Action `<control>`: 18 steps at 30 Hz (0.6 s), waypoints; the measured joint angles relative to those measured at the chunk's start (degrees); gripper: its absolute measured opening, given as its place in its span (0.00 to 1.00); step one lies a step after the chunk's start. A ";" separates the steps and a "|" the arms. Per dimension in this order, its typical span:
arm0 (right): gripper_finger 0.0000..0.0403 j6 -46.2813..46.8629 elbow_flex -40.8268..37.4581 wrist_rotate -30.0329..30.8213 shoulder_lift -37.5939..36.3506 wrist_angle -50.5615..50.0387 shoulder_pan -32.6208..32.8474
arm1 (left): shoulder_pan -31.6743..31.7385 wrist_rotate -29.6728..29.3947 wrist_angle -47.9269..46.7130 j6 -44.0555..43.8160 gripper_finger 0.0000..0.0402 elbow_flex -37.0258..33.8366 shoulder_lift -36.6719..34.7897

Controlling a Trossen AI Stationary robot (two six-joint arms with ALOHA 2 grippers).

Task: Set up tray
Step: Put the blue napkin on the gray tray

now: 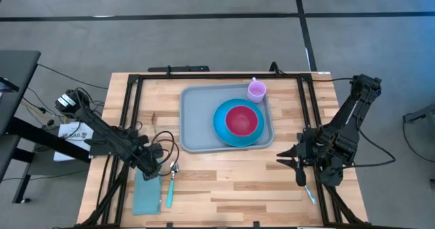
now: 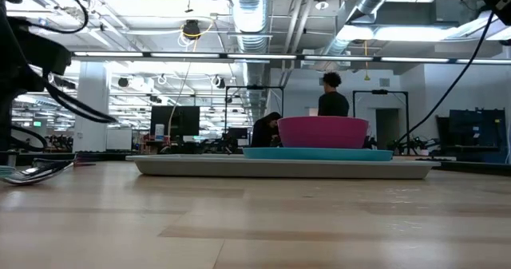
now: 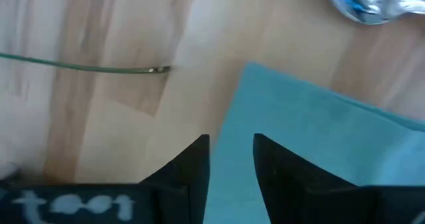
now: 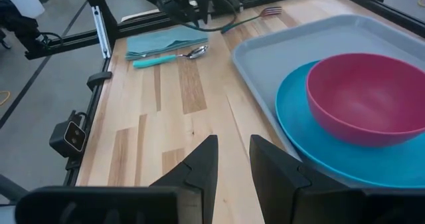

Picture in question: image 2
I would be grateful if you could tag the round ceiling sensor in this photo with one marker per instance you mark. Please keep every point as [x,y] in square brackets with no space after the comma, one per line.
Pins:
[322,3]

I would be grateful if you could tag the large black monitor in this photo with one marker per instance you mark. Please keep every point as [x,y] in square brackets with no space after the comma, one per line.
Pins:
[179,121]

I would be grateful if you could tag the teal plastic plate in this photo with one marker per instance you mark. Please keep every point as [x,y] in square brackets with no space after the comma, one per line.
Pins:
[319,154]

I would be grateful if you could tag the wide bright ceiling light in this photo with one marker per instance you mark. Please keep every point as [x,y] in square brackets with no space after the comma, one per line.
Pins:
[399,33]

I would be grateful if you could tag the white board panel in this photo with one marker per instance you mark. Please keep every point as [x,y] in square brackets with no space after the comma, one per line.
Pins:
[119,139]

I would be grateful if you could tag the dark blue cabinet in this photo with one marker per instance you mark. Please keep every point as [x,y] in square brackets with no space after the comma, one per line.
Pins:
[479,125]

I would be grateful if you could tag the small black monitor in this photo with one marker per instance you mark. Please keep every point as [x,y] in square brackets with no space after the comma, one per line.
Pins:
[238,133]

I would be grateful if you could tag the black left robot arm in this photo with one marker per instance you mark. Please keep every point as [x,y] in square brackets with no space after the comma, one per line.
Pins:
[24,61]

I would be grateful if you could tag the grey wall vent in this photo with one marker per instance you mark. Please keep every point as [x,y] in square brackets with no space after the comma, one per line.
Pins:
[384,82]

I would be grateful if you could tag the standing person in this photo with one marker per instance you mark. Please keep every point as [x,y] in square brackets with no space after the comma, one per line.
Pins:
[333,105]

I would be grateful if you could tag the white building pillar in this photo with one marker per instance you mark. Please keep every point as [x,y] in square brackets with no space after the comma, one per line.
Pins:
[92,101]

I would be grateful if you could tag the grey plastic tray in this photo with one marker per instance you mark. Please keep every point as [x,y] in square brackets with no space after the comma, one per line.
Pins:
[279,170]

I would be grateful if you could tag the black ceiling spotlight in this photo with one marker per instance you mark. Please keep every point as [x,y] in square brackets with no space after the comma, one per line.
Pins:
[221,82]
[123,82]

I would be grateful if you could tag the seated person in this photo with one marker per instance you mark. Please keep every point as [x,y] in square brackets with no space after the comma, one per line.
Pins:
[263,133]

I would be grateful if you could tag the black background robot arm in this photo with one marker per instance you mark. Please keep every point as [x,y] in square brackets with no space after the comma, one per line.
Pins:
[415,143]

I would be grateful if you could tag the magenta plastic bowl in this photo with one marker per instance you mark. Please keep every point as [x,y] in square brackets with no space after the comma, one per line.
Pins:
[323,133]

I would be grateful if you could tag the black metal gantry frame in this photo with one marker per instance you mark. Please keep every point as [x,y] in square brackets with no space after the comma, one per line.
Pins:
[379,92]
[255,87]

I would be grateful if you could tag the long ceiling light strip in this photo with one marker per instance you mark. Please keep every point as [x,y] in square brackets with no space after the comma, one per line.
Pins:
[339,58]
[108,54]
[185,55]
[491,61]
[415,59]
[261,56]

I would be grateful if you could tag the grey rectangular air duct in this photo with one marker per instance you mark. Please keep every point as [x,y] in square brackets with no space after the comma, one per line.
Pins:
[419,11]

